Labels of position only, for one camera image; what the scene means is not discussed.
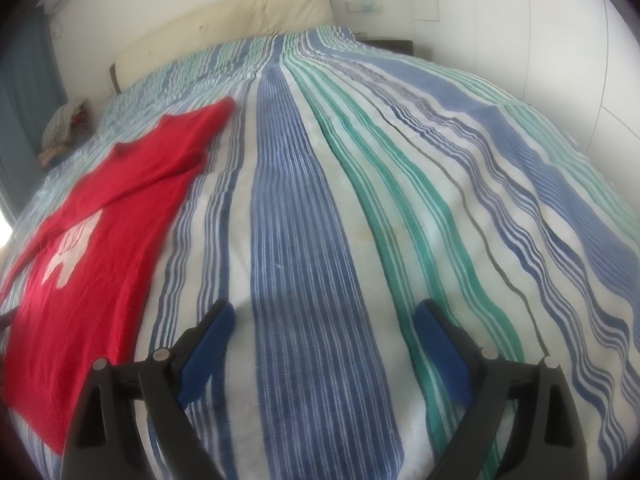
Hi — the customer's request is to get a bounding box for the blue curtain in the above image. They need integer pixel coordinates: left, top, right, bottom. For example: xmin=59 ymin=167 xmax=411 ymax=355
xmin=0 ymin=5 xmax=68 ymax=221

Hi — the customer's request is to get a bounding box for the dark nightstand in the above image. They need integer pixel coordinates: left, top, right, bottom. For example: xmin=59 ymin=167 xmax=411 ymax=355
xmin=357 ymin=37 xmax=416 ymax=58

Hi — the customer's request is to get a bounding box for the pile of mixed clothes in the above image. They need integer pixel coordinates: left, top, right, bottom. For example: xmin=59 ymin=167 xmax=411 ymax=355
xmin=39 ymin=102 xmax=91 ymax=168

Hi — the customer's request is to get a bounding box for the striped bed cover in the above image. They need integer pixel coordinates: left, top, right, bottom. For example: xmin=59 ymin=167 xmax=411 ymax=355
xmin=0 ymin=24 xmax=640 ymax=480

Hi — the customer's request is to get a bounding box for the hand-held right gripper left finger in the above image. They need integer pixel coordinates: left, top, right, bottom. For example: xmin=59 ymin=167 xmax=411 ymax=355
xmin=60 ymin=299 xmax=236 ymax=480

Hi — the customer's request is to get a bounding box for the white wardrobe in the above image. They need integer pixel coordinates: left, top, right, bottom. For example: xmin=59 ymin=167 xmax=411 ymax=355
xmin=407 ymin=0 xmax=640 ymax=221

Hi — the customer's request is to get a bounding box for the red sweater with white rabbit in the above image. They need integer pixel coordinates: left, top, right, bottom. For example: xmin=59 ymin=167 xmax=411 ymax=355
xmin=0 ymin=96 xmax=237 ymax=453

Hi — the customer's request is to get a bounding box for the cream padded headboard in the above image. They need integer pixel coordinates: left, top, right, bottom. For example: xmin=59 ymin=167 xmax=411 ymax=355
xmin=109 ymin=0 xmax=335 ymax=96

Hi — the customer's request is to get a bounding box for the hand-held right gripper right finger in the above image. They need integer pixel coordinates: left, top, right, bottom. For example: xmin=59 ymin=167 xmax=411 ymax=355
xmin=414 ymin=299 xmax=591 ymax=480

